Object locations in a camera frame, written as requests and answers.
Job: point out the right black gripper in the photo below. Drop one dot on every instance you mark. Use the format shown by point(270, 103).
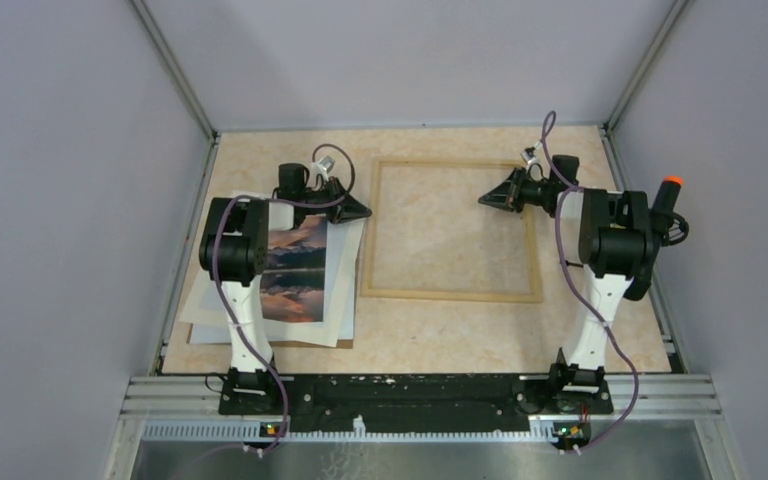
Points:
point(507, 196)

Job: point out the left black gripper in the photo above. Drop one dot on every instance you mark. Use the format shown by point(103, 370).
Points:
point(348, 209)

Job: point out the sunset landscape photo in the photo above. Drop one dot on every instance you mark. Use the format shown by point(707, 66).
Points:
point(292, 286)

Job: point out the light wooden picture frame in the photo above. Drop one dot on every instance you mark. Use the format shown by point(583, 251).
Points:
point(430, 239)

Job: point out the brown backing board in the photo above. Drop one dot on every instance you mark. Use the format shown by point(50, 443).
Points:
point(289, 335)

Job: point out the cream mat board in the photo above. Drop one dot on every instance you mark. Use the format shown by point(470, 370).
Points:
point(343, 241)

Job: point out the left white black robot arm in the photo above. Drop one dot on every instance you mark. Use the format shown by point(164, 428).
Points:
point(233, 251)

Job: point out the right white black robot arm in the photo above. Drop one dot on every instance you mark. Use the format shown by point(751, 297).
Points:
point(605, 244)

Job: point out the black microphone orange tip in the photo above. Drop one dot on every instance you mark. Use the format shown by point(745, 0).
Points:
point(667, 228)

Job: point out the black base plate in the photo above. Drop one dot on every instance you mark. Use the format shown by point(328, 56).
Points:
point(410, 403)

